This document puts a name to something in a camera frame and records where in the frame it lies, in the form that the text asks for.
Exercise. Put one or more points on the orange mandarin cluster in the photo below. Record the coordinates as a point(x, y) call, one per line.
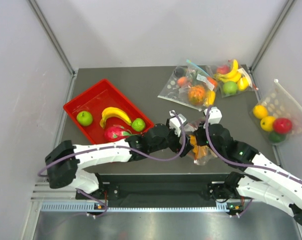
point(199, 151)

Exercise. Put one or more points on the pink dragon fruit toy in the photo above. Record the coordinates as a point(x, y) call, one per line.
point(117, 132)

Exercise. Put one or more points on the aluminium corner post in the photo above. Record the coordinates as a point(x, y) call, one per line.
point(288, 6)
point(50, 34)

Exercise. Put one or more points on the yellow lemon left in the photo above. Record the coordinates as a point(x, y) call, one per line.
point(260, 111)

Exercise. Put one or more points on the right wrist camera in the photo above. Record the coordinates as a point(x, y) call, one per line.
point(215, 115)

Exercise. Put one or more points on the red plastic tray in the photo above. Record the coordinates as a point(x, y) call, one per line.
point(94, 100)

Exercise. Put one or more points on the aluminium corner post left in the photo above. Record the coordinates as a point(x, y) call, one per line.
point(50, 34)

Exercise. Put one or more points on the dark green avocado toy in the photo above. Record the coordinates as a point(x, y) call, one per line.
point(276, 138)

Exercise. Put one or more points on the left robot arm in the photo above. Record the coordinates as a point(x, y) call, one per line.
point(67, 162)

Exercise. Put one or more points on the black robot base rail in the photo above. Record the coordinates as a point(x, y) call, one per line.
point(166, 190)

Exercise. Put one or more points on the green apple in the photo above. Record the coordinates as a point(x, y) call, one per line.
point(230, 88)
point(84, 118)

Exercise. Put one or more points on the yellow orange with green stem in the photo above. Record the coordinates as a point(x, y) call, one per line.
point(266, 123)

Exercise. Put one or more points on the dotted flat zip bag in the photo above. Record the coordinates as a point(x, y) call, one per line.
point(172, 92)

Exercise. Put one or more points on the yellow mango in blue-zip bag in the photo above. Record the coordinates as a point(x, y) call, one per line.
point(210, 98)

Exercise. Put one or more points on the zip bag with red zipper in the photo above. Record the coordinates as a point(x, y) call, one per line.
point(189, 129)

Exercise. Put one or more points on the aluminium corner post right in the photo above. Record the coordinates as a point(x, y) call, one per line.
point(288, 6)

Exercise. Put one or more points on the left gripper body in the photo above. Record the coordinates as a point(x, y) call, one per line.
point(172, 142)

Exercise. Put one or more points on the green apple in banana bag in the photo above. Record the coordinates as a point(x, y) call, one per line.
point(230, 88)

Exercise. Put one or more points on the orange persimmon toy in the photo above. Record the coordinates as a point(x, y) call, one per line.
point(182, 81)

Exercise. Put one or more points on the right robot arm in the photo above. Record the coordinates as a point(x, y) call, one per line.
point(261, 179)

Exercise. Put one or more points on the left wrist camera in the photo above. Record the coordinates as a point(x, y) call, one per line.
point(176, 122)

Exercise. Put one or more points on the yellow banana bunch in bag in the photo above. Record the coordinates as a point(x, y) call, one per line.
point(234, 74)

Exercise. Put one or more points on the banana bunch in tray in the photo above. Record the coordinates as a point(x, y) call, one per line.
point(114, 112)

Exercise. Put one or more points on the yellow lemon in banana bag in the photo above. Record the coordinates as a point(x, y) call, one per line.
point(243, 84)

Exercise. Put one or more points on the orange pineapple toy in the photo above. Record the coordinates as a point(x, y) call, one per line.
point(196, 95)

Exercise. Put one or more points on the dotted zip bag with lemons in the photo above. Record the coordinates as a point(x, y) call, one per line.
point(280, 104)

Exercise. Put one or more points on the red apple in dotted bag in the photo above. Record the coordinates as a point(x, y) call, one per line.
point(282, 125)

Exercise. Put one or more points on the zip bag with bananas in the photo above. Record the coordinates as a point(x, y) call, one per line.
point(252, 87)

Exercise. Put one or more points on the white slotted cable duct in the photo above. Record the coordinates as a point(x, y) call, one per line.
point(93, 207)

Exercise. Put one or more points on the red peach toy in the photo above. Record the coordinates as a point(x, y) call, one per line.
point(224, 69)

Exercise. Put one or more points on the zip bag with blue zipper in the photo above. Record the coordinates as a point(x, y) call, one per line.
point(198, 76)

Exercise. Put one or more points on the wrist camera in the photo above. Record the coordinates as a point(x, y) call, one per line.
point(215, 115)
point(176, 122)

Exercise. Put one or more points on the orange tomato toy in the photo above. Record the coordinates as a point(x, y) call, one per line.
point(213, 81)

